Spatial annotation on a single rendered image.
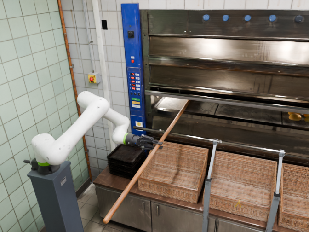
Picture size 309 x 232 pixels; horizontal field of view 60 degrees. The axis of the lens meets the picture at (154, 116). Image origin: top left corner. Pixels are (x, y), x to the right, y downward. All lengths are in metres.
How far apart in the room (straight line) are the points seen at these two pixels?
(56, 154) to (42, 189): 0.39
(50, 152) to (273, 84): 1.72
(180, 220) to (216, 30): 1.66
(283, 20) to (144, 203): 1.89
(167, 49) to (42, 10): 1.16
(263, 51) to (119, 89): 1.37
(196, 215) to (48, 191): 1.23
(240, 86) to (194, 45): 0.51
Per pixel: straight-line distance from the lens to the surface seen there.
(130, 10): 2.43
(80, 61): 2.87
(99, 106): 1.73
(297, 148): 2.57
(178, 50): 2.35
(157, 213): 2.58
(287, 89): 2.33
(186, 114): 2.53
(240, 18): 2.23
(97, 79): 2.75
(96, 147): 3.26
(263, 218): 2.40
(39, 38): 2.65
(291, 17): 2.23
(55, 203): 2.02
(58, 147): 1.69
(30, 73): 2.58
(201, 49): 2.30
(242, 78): 2.33
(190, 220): 2.53
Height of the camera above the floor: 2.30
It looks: 27 degrees down
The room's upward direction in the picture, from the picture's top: 2 degrees counter-clockwise
